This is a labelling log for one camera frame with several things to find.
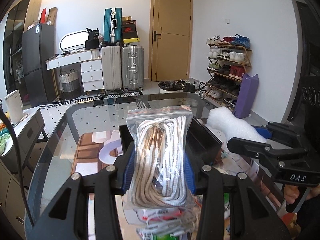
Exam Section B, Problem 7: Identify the white bubble wrap foam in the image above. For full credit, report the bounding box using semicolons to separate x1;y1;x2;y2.
207;107;267;143

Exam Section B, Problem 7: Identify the white charging cable bundle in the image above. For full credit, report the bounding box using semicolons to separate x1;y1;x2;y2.
135;208;201;240

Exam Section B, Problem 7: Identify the green white medicine packet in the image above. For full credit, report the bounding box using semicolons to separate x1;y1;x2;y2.
150;192;231;240

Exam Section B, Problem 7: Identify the bag of striped white cords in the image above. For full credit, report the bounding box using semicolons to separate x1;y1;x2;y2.
126;105;193;209

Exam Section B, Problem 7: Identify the person's right hand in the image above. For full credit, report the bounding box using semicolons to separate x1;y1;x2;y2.
284;185;320;204

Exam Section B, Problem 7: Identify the purple paper bag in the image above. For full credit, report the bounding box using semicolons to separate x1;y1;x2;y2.
234;73;259;119

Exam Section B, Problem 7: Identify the black cardboard box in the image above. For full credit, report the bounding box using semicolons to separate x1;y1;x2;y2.
119;117;222;166

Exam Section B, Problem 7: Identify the anime printed desk mat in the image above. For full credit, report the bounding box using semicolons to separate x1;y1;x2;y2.
70;129;288;240

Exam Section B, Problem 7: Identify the white red wet wipes pack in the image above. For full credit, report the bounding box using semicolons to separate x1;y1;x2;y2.
123;207;182;225

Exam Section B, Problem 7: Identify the shoe rack with shoes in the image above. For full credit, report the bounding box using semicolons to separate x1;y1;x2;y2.
206;34;251;111

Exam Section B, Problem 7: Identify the grey side cabinet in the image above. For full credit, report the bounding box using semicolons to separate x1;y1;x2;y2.
1;107;44;173

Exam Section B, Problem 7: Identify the white electric kettle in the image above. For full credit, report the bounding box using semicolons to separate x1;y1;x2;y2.
4;90;24;125

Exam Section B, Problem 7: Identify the grey white woven basket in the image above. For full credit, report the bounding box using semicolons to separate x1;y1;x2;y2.
60;68;81;100

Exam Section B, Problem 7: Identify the wooden door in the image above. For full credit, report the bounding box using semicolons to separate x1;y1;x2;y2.
149;0;193;81

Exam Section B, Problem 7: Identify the silver aluminium suitcase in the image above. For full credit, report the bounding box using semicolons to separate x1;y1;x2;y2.
121;45;144;91

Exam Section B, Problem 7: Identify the white dressing table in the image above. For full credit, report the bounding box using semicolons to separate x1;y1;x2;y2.
46;49;104;93

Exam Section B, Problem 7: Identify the white suitcase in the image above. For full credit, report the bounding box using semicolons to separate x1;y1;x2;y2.
101;46;122;90

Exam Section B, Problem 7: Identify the oval vanity mirror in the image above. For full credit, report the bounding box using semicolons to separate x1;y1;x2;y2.
59;30;88;52

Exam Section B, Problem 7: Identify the stack of shoe boxes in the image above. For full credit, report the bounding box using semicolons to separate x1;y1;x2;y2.
121;16;140;46

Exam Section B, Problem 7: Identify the black bag on dresser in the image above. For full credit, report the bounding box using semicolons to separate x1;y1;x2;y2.
85;28;100;50

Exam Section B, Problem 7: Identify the black refrigerator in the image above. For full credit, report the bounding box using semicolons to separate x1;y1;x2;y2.
22;23;56;107

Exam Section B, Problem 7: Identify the teal suitcase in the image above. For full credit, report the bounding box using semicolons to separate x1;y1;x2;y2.
104;7;122;45

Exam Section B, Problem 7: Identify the dark glass display cabinet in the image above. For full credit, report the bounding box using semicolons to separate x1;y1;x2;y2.
3;0;42;93

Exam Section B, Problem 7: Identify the black cable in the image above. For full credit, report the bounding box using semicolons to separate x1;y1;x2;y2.
0;108;35;228

